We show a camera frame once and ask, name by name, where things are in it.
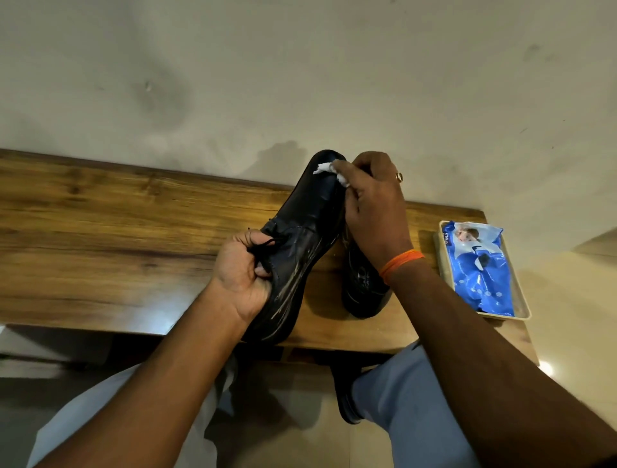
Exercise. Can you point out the person's left hand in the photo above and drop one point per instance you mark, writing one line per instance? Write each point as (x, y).
(238, 279)

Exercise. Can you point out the person's right hand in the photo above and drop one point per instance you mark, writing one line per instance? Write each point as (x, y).
(378, 217)

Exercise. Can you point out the person's left fingers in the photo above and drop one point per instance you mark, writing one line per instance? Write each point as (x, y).
(255, 238)

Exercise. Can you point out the black leather lace-up shoe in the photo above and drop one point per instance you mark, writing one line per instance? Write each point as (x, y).
(308, 217)
(361, 289)

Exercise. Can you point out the white wet wipe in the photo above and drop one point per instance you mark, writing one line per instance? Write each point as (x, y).
(325, 168)

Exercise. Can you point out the person's right forearm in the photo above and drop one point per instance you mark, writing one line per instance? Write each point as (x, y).
(482, 376)

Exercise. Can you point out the person's left forearm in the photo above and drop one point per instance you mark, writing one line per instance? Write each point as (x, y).
(164, 385)

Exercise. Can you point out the orange wrist thread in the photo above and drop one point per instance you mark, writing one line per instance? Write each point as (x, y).
(400, 263)

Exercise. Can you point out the black worn shoe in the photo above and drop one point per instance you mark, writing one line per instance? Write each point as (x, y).
(344, 390)

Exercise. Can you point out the person's right trouser leg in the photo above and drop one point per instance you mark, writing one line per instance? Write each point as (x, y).
(405, 400)

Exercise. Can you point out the person's trouser leg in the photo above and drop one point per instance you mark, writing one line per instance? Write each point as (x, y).
(405, 400)
(86, 410)

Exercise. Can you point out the blue wet wipes packet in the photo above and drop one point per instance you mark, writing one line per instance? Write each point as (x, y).
(482, 279)

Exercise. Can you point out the person's left trouser leg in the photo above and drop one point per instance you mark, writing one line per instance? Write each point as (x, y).
(86, 410)

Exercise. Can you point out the beige plastic tray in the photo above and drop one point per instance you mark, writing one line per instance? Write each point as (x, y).
(520, 303)

